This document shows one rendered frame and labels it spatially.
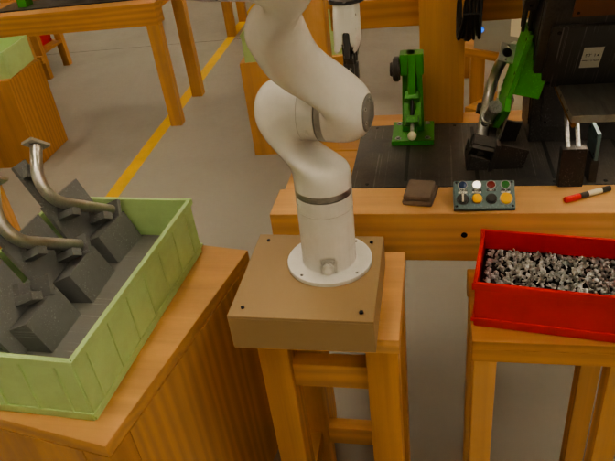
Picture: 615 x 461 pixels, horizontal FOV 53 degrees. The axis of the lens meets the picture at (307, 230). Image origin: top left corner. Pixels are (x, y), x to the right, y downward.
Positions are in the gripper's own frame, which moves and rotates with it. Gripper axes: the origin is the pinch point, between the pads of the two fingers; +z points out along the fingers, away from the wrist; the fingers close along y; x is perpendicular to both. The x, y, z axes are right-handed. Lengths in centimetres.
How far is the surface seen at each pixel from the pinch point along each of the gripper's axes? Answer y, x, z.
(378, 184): -20.7, 2.3, 40.0
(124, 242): 4, -65, 43
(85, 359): 53, -50, 37
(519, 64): -28.0, 38.8, 10.1
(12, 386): 56, -67, 43
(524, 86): -29, 41, 16
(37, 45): -402, -352, 96
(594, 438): 30, 54, 80
